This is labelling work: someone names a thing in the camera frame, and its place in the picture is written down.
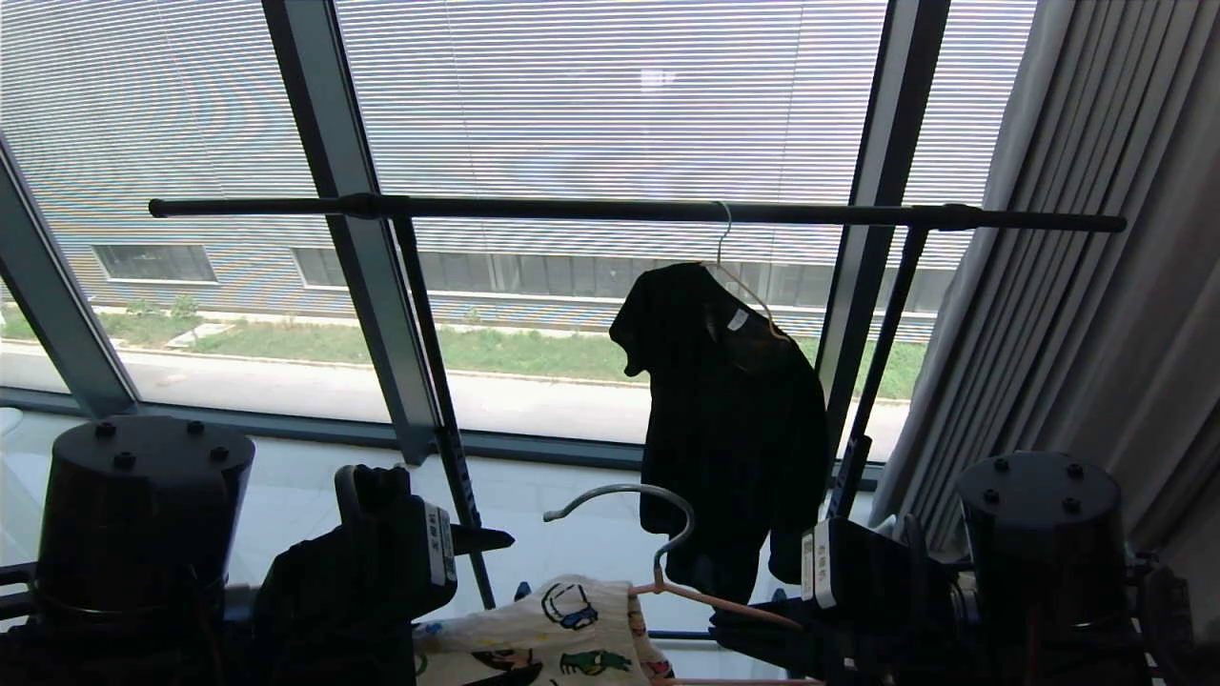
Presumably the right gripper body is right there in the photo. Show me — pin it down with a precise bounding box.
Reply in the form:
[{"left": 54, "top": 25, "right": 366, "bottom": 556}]
[{"left": 810, "top": 610, "right": 964, "bottom": 686}]

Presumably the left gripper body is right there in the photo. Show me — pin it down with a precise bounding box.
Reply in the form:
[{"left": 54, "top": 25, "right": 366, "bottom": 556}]
[{"left": 257, "top": 534, "right": 420, "bottom": 686}]

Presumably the cream printed garment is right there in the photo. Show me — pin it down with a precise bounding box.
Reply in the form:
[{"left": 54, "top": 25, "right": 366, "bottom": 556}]
[{"left": 415, "top": 575, "right": 675, "bottom": 686}]

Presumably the pink clothes hanger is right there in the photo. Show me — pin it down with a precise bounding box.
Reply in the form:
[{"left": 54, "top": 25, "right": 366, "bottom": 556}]
[
  {"left": 543, "top": 483, "right": 823, "bottom": 686},
  {"left": 703, "top": 202, "right": 794, "bottom": 346}
]

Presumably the black garment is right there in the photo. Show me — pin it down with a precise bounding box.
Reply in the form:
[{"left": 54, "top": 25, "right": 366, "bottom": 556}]
[{"left": 610, "top": 262, "right": 830, "bottom": 606}]

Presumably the black clothes rack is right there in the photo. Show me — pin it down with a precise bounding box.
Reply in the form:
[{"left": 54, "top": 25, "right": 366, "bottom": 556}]
[{"left": 148, "top": 193, "right": 1128, "bottom": 641}]

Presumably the beige curtain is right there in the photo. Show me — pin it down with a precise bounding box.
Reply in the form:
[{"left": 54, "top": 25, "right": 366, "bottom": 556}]
[{"left": 872, "top": 0, "right": 1220, "bottom": 573}]

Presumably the window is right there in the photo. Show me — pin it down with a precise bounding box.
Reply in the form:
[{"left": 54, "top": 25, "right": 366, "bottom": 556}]
[{"left": 0, "top": 0, "right": 1040, "bottom": 492}]

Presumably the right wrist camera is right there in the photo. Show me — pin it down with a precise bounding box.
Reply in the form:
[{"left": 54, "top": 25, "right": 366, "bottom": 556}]
[{"left": 801, "top": 517, "right": 954, "bottom": 630}]

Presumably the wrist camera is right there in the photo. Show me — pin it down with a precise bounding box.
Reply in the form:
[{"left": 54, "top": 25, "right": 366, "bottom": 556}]
[
  {"left": 334, "top": 464, "right": 460, "bottom": 620},
  {"left": 801, "top": 517, "right": 954, "bottom": 630}
]

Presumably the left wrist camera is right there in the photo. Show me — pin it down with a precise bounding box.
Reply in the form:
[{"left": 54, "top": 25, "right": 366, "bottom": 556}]
[{"left": 334, "top": 464, "right": 460, "bottom": 620}]

